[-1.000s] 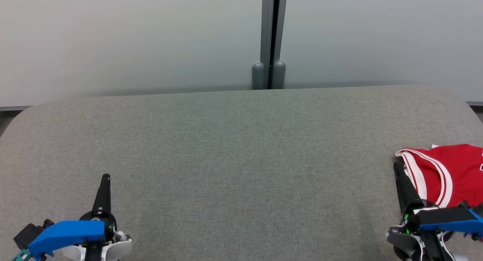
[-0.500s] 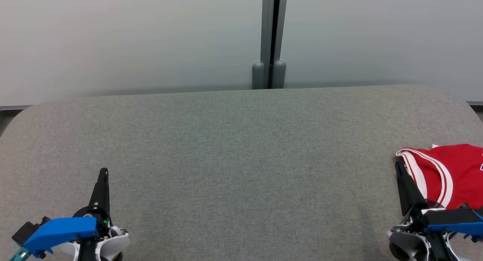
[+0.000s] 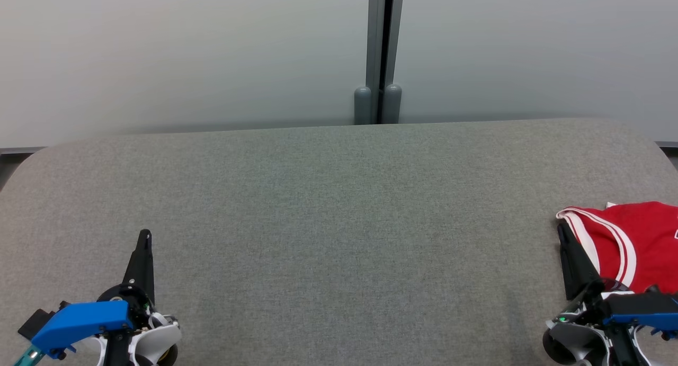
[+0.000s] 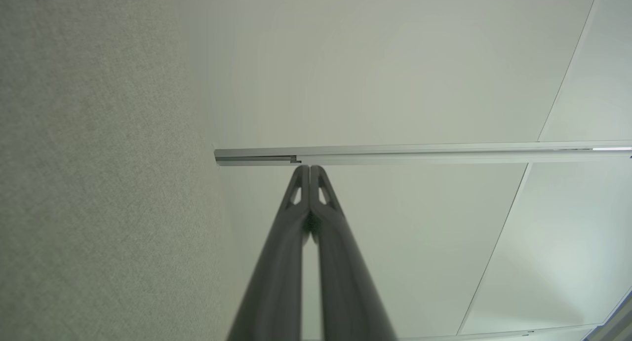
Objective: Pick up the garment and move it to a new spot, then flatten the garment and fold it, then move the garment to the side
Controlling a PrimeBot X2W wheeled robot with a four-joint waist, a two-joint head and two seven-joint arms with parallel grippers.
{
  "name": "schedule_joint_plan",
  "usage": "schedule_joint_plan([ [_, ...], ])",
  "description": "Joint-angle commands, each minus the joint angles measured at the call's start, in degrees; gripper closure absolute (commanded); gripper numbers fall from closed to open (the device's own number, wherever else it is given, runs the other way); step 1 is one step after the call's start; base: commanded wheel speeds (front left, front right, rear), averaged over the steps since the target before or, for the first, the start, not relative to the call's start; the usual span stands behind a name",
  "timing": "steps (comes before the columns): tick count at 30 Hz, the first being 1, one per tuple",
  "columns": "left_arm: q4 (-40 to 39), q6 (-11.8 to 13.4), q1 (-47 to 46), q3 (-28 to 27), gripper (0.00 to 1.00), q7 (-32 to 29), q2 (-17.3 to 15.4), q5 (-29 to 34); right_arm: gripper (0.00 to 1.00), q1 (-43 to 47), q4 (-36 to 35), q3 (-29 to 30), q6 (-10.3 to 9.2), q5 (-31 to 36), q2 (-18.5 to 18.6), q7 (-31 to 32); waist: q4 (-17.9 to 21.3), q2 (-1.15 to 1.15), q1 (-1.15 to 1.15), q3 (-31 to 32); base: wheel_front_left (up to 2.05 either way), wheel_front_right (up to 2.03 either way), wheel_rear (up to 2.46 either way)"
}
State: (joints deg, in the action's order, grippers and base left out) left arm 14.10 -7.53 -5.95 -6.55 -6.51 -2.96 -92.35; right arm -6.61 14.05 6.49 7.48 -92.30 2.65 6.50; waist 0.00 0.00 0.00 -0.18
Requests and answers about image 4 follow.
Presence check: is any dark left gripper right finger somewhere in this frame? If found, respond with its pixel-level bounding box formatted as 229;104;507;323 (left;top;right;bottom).
310;165;398;341

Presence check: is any grey partition post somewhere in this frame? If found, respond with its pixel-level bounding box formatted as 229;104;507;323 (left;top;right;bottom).
214;140;632;167

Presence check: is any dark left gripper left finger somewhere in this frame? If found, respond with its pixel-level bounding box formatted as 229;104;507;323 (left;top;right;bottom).
227;165;311;341

